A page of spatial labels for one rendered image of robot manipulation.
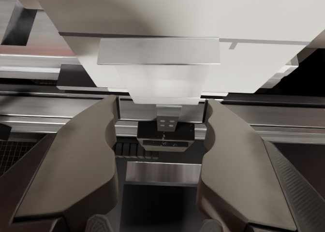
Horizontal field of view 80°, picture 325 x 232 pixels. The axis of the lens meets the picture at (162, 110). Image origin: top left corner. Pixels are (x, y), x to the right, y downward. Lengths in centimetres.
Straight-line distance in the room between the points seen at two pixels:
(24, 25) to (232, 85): 28
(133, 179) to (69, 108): 33
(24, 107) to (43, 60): 31
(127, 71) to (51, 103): 38
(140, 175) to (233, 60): 15
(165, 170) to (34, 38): 22
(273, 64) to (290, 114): 38
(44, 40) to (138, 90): 13
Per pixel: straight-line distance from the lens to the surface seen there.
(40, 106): 56
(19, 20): 34
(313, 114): 60
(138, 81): 21
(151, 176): 22
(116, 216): 75
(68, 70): 26
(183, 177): 22
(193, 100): 25
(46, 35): 28
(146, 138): 40
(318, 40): 42
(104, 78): 21
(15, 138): 76
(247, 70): 20
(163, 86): 21
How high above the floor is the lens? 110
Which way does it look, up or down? 19 degrees down
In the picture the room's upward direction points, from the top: 178 degrees counter-clockwise
